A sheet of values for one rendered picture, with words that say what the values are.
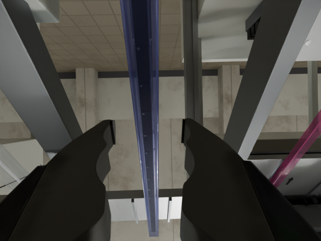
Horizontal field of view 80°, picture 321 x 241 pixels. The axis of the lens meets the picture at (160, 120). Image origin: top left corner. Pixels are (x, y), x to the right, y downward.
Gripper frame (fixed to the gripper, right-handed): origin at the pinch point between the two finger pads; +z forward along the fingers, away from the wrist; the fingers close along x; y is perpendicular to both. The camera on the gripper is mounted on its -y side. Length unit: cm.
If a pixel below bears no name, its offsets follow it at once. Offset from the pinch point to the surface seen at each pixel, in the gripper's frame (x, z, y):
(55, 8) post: -8.2, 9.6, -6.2
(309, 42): 16.0, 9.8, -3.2
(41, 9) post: -8.6, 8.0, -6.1
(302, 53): 16.0, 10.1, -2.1
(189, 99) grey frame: 10.8, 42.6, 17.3
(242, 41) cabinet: 35, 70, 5
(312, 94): 81, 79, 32
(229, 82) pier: 131, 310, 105
